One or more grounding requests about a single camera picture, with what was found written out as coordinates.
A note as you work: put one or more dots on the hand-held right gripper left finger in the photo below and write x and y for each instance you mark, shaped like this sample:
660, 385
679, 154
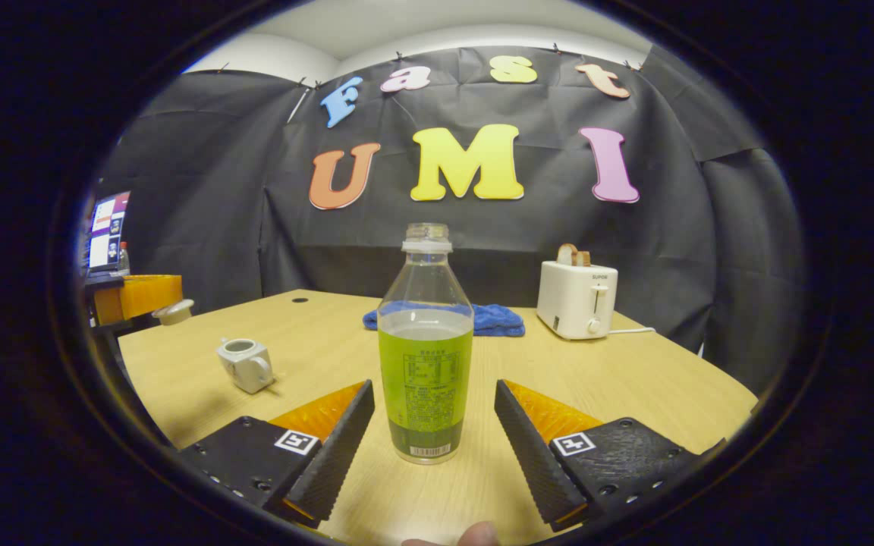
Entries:
338, 447

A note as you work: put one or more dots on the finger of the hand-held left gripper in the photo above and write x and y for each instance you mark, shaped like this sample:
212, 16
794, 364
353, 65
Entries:
149, 294

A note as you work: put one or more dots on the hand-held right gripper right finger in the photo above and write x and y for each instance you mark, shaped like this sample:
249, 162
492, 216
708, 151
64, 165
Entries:
528, 451

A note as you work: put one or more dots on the white teacup lid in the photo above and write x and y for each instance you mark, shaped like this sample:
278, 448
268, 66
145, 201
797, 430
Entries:
175, 311

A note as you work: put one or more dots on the green-label water bottle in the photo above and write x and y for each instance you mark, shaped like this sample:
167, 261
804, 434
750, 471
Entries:
425, 379

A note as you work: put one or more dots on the white teacup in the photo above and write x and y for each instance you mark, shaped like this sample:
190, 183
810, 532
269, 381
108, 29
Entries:
243, 371

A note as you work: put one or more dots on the red-capped clear bottle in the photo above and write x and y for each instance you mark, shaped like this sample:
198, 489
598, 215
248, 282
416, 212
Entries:
124, 259

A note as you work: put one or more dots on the computer monitor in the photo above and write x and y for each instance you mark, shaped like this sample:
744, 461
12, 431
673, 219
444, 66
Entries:
107, 227

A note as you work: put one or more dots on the blue towel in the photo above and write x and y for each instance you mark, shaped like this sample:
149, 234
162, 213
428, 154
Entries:
498, 320

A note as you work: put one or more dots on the white toaster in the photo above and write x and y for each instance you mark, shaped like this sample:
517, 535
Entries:
570, 303

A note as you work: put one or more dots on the bread slice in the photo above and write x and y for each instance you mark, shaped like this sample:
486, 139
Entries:
566, 254
583, 258

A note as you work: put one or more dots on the black backdrop cloth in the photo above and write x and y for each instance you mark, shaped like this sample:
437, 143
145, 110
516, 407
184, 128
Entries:
482, 227

